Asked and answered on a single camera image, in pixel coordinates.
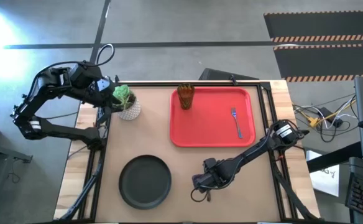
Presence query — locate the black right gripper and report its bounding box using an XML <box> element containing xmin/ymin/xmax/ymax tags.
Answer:
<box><xmin>201</xmin><ymin>158</ymin><xmax>232</xmax><ymax>203</ymax></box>

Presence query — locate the black power adapter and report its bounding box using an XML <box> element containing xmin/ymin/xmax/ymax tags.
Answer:
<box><xmin>319</xmin><ymin>107</ymin><xmax>344</xmax><ymax>128</ymax></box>

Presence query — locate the bluish metal fork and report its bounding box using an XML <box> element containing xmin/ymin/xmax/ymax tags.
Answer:
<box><xmin>231</xmin><ymin>107</ymin><xmax>244</xmax><ymax>139</ymax></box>

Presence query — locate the black mat orange striped edge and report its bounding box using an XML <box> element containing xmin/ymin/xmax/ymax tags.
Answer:
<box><xmin>272</xmin><ymin>43</ymin><xmax>363</xmax><ymax>83</ymax></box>
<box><xmin>263</xmin><ymin>11</ymin><xmax>363</xmax><ymax>44</ymax></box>

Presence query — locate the black aluminium table frame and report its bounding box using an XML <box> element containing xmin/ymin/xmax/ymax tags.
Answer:
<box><xmin>53</xmin><ymin>79</ymin><xmax>321</xmax><ymax>224</ymax></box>

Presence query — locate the white printed paper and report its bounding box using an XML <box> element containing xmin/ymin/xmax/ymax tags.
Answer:
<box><xmin>305</xmin><ymin>150</ymin><xmax>341</xmax><ymax>198</ymax></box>

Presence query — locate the dark round plate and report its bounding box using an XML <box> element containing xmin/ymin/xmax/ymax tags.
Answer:
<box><xmin>118</xmin><ymin>154</ymin><xmax>172</xmax><ymax>210</ymax></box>

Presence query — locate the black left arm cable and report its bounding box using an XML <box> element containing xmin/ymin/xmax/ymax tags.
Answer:
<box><xmin>34</xmin><ymin>43</ymin><xmax>116</xmax><ymax>91</ymax></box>

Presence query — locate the black workstation support bar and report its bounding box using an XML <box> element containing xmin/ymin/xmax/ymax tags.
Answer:
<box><xmin>305</xmin><ymin>141</ymin><xmax>363</xmax><ymax>174</ymax></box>

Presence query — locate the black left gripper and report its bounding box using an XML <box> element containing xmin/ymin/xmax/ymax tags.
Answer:
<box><xmin>90</xmin><ymin>77</ymin><xmax>122</xmax><ymax>113</ymax></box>

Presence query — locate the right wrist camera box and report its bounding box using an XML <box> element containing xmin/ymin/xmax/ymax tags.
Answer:
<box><xmin>191</xmin><ymin>173</ymin><xmax>206</xmax><ymax>188</ymax></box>

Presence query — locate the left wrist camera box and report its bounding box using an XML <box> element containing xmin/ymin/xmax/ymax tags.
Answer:
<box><xmin>96</xmin><ymin>78</ymin><xmax>112</xmax><ymax>93</ymax></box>

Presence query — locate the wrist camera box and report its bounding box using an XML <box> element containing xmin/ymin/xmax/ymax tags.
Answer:
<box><xmin>96</xmin><ymin>78</ymin><xmax>112</xmax><ymax>93</ymax></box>
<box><xmin>191</xmin><ymin>173</ymin><xmax>206</xmax><ymax>188</ymax></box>

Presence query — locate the yellow floor cable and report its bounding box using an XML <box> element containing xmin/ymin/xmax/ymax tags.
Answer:
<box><xmin>302</xmin><ymin>98</ymin><xmax>356</xmax><ymax>127</ymax></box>

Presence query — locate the faceted translucent plastic cup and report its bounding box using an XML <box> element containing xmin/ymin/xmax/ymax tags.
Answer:
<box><xmin>177</xmin><ymin>83</ymin><xmax>196</xmax><ymax>110</ymax></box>

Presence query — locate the red plastic tray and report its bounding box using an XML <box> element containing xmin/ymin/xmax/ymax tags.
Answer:
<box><xmin>169</xmin><ymin>86</ymin><xmax>257</xmax><ymax>148</ymax></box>

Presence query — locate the succulent in white patterned pot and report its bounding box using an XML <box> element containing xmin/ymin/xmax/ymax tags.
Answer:
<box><xmin>112</xmin><ymin>83</ymin><xmax>142</xmax><ymax>121</ymax></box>

